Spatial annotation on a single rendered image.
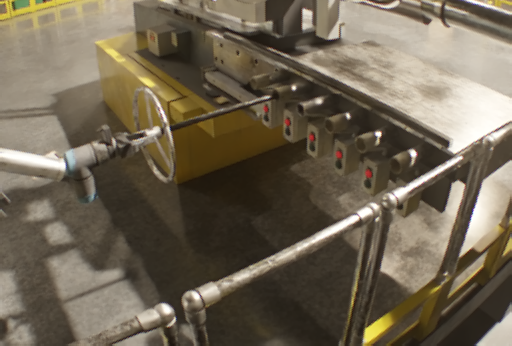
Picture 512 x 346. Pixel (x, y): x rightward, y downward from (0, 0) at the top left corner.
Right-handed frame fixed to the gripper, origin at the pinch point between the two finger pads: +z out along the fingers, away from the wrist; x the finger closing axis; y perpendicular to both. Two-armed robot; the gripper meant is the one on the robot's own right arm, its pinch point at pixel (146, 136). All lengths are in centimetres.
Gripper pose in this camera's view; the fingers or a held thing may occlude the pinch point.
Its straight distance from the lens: 177.0
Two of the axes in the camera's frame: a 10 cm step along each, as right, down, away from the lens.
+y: 0.6, 8.8, 4.8
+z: 8.2, -3.1, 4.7
